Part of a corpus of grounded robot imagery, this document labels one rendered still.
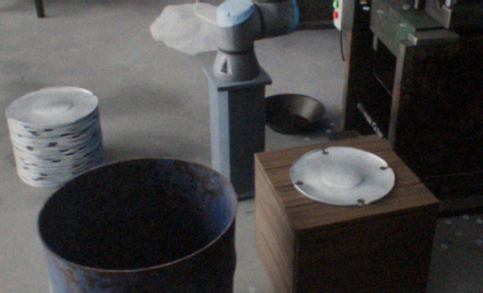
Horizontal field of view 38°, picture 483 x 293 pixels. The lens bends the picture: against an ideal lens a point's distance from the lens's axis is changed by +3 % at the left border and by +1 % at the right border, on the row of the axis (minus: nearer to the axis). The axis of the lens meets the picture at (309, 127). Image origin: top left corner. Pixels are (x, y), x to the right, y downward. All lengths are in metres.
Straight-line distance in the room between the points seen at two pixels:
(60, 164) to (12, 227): 0.26
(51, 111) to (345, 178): 1.11
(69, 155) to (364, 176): 1.09
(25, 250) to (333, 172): 0.98
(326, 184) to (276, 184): 0.14
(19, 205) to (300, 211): 1.10
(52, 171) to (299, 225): 1.10
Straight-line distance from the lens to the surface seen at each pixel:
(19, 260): 2.28
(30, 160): 2.54
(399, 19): 2.25
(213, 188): 1.70
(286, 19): 2.20
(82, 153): 2.51
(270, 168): 1.92
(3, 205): 2.53
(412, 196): 1.85
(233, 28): 2.12
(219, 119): 2.24
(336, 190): 1.83
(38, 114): 2.52
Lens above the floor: 1.39
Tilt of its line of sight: 29 degrees down
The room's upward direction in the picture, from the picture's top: 2 degrees clockwise
